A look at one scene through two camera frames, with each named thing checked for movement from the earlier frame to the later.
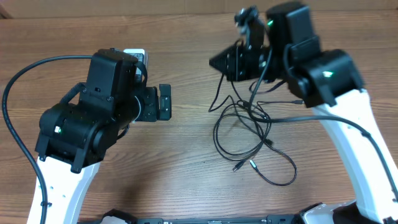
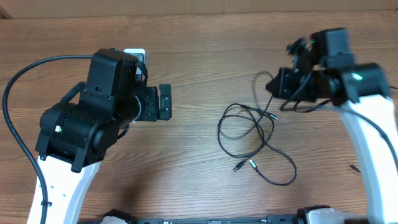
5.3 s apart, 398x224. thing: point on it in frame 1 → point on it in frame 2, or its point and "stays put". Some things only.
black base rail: x=276 y=219 stays put
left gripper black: x=151 y=113 stays put
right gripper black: x=237 y=55 → x=282 y=83
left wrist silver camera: x=140 y=54 stays put
